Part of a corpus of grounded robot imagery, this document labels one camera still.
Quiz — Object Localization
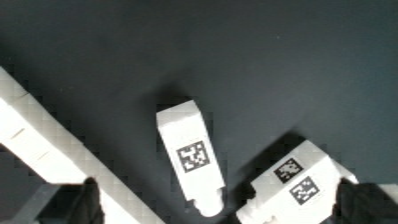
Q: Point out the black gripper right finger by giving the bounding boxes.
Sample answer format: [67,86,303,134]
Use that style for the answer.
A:
[333,179,398,224]

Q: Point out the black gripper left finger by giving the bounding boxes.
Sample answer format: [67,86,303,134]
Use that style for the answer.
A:
[10,177,106,224]

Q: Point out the white table leg two tags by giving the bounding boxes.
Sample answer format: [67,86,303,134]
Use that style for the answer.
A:
[237,140,358,224]

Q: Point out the white table leg with tag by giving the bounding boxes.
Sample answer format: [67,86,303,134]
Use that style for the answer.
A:
[157,100,227,217]

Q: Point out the white obstacle fence rail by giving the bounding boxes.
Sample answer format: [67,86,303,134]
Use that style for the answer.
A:
[0,67,166,224]

